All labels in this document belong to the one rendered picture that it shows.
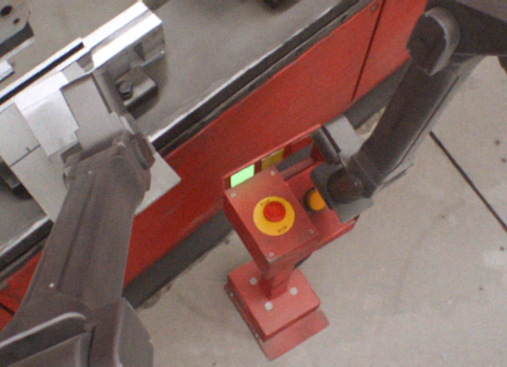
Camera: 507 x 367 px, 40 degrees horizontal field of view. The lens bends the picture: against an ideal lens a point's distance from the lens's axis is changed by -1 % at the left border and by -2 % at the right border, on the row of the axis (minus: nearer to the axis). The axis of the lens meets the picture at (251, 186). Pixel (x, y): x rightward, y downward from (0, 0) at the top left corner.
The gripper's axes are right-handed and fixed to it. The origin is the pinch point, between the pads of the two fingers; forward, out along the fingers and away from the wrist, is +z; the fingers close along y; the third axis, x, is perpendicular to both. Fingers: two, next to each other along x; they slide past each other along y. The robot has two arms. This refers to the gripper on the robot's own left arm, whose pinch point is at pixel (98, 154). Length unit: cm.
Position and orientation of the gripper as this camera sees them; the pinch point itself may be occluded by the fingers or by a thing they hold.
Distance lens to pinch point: 97.4
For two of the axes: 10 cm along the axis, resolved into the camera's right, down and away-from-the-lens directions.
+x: 5.5, 8.0, 2.5
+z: -3.6, -0.5, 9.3
